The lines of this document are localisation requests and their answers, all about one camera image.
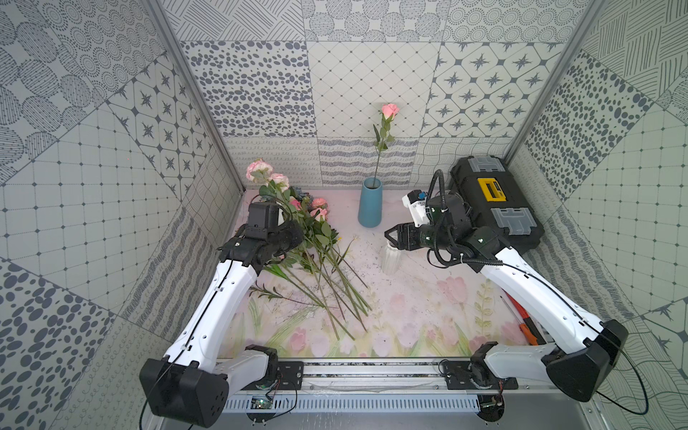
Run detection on small white ribbed vase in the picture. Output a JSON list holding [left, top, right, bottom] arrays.
[[380, 241, 403, 276]]

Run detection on pink flower bunch on table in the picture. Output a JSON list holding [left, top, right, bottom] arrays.
[[259, 182, 372, 340]]

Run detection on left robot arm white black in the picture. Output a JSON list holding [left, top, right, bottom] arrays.
[[139, 202, 304, 428]]

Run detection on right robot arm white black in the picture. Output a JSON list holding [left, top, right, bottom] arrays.
[[384, 170, 628, 402]]

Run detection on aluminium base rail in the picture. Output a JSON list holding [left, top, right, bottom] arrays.
[[214, 357, 595, 396]]

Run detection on black toolbox yellow label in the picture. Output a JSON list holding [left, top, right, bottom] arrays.
[[450, 156, 544, 254]]

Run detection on tall blue ceramic vase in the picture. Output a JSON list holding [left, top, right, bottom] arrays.
[[358, 177, 383, 228]]

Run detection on red orange pliers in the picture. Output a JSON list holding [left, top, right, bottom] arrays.
[[506, 294, 546, 346]]

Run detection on pink rose single stem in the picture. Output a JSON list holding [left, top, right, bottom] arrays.
[[372, 103, 400, 189]]

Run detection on pink carnation spray stem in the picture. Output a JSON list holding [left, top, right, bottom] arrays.
[[245, 159, 328, 273]]

